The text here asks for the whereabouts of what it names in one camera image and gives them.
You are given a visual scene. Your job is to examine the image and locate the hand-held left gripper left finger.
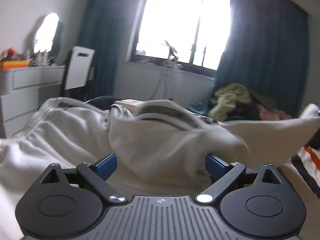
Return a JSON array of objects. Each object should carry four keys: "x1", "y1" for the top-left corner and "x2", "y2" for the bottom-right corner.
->
[{"x1": 41, "y1": 153, "x2": 127, "y2": 204}]

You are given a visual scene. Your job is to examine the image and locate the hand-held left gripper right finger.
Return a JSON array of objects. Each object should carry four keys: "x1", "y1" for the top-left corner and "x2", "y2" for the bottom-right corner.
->
[{"x1": 196, "y1": 154, "x2": 283, "y2": 204}]

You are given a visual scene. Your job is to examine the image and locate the white sweatshirt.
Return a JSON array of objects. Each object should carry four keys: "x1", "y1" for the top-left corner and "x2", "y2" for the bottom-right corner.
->
[{"x1": 0, "y1": 97, "x2": 320, "y2": 205}]

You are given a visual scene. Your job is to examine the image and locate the dark clothes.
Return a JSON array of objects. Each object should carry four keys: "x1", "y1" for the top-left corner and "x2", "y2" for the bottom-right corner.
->
[{"x1": 225, "y1": 102, "x2": 263, "y2": 122}]

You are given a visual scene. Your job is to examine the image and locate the pile of clothes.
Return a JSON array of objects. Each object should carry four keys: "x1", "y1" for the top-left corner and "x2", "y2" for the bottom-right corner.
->
[{"x1": 210, "y1": 83, "x2": 252, "y2": 120}]

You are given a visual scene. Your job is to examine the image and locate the pink garment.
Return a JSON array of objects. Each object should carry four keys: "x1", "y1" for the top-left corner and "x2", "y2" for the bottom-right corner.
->
[{"x1": 259, "y1": 105, "x2": 293, "y2": 120}]

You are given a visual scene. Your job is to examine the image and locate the olive garment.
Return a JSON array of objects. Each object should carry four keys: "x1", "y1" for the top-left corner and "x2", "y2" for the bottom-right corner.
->
[{"x1": 250, "y1": 90, "x2": 278, "y2": 110}]

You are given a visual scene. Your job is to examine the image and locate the white chair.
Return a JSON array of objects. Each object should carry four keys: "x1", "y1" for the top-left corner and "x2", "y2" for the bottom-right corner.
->
[{"x1": 61, "y1": 45, "x2": 95, "y2": 98}]

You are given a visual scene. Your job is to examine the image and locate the white dresser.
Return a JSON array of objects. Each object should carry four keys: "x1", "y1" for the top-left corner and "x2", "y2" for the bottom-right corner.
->
[{"x1": 0, "y1": 64, "x2": 66, "y2": 138}]

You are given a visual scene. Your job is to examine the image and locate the white garment steamer stand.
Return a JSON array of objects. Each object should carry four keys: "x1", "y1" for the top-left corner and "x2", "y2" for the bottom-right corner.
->
[{"x1": 152, "y1": 40, "x2": 182, "y2": 100}]

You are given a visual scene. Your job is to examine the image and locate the group of cosmetic bottles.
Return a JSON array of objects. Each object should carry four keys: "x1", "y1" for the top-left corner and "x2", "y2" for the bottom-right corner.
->
[{"x1": 25, "y1": 49, "x2": 54, "y2": 67}]

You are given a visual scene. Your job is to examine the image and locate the oval mirror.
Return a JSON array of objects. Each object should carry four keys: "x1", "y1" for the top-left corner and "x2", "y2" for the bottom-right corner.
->
[{"x1": 34, "y1": 13, "x2": 64, "y2": 55}]

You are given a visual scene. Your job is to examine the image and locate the small red item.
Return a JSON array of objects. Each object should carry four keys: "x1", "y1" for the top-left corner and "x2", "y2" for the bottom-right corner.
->
[{"x1": 2, "y1": 47, "x2": 19, "y2": 60}]

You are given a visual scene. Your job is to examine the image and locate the window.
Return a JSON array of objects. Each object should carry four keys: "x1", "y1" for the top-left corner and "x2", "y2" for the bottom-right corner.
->
[{"x1": 126, "y1": 0, "x2": 232, "y2": 73}]

